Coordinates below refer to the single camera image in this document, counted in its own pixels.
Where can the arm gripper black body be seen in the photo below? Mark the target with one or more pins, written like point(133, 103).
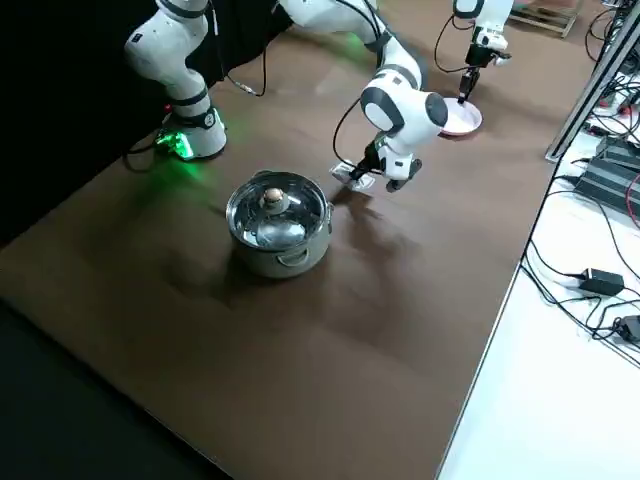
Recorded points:
point(378, 151)
point(479, 56)

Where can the silver sponge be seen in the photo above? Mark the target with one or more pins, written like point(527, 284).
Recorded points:
point(342, 171)

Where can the pink plate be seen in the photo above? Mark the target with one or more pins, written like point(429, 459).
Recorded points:
point(462, 120)

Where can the glass pot lid with knob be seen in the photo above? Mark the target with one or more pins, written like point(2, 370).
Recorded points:
point(300, 205)

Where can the black power supply box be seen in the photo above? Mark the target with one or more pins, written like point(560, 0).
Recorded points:
point(605, 182)
point(620, 150)

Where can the black power adapter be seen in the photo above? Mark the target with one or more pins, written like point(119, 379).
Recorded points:
point(602, 281)
point(631, 327)

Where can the black backdrop cloth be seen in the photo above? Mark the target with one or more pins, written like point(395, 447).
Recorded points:
point(60, 100)

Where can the aluminium frame post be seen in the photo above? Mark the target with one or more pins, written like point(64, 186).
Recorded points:
point(580, 105)

